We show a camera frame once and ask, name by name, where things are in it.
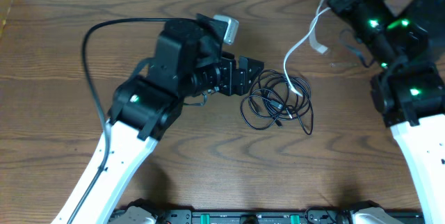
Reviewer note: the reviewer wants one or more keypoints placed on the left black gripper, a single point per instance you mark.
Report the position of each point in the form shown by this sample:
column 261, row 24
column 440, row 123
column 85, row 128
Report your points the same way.
column 232, row 80

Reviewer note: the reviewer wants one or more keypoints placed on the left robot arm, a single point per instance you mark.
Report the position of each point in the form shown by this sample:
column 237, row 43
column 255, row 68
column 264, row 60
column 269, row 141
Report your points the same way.
column 188, row 61

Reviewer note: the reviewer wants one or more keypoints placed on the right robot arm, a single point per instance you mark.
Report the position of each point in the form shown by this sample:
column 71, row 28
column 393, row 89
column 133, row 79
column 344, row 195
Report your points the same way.
column 409, row 91

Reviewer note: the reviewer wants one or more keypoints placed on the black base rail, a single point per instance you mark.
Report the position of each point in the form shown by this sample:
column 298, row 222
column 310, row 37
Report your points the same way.
column 142, row 211

